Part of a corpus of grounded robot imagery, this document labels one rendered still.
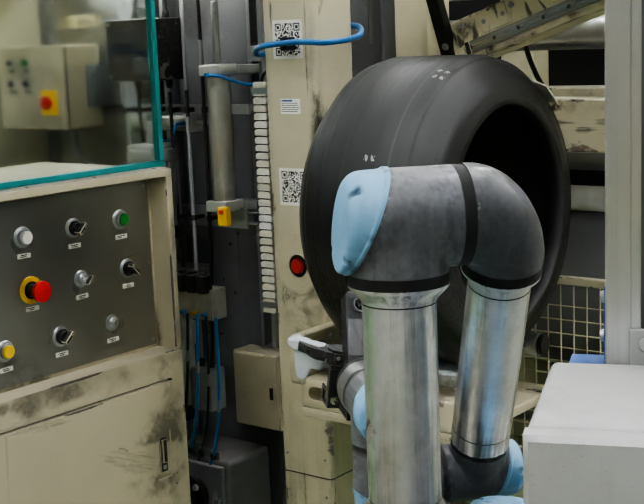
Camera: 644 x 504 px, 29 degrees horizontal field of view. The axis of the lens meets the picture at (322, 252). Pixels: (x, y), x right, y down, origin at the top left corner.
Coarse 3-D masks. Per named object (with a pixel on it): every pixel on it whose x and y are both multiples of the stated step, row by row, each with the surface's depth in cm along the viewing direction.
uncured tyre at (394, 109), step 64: (384, 64) 232; (448, 64) 222; (512, 64) 234; (320, 128) 225; (384, 128) 216; (448, 128) 213; (512, 128) 253; (320, 192) 220; (320, 256) 222; (448, 320) 218
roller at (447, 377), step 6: (324, 366) 243; (438, 366) 226; (444, 366) 226; (450, 366) 225; (456, 366) 225; (438, 372) 226; (444, 372) 225; (450, 372) 224; (456, 372) 224; (444, 378) 225; (450, 378) 224; (456, 378) 223; (444, 384) 226; (450, 384) 225
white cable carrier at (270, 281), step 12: (264, 84) 252; (264, 108) 253; (264, 120) 255; (264, 132) 254; (264, 144) 256; (264, 156) 255; (264, 168) 256; (264, 180) 256; (264, 192) 256; (264, 204) 257; (264, 216) 257; (264, 228) 258; (264, 240) 258; (264, 264) 259; (264, 276) 260; (264, 288) 260; (276, 288) 259; (264, 300) 261; (276, 312) 260
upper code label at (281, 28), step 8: (272, 24) 246; (280, 24) 245; (288, 24) 244; (296, 24) 243; (280, 32) 246; (288, 32) 244; (296, 32) 243; (296, 48) 244; (280, 56) 246; (288, 56) 245; (296, 56) 244
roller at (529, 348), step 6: (528, 336) 246; (534, 336) 245; (540, 336) 245; (546, 336) 246; (528, 342) 246; (534, 342) 245; (540, 342) 244; (546, 342) 246; (528, 348) 246; (534, 348) 245; (540, 348) 244; (546, 348) 246; (534, 354) 246; (540, 354) 245
